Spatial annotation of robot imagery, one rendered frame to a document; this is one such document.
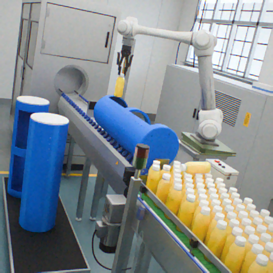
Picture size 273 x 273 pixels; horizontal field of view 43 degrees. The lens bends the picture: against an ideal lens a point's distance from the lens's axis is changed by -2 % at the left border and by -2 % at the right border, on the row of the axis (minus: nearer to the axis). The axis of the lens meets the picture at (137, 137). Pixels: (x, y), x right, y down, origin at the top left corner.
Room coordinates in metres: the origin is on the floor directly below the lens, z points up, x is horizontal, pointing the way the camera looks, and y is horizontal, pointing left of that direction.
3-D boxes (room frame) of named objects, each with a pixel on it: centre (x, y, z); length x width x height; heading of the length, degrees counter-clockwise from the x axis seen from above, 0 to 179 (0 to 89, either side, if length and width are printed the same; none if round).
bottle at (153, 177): (1.80, -0.13, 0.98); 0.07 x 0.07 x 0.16
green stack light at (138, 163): (1.52, -0.03, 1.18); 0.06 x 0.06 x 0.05
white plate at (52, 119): (2.47, 0.66, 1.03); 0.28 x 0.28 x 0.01
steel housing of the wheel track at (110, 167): (2.95, 0.32, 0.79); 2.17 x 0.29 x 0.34; 28
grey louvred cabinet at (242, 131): (4.48, -0.89, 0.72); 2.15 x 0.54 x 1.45; 26
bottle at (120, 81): (2.75, 0.22, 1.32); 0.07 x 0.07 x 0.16
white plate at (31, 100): (2.94, 0.95, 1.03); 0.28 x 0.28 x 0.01
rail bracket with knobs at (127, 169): (1.89, -0.01, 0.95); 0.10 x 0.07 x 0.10; 118
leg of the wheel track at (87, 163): (2.92, 0.39, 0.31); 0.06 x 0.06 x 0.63; 28
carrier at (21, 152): (2.94, 0.95, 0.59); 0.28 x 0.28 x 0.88
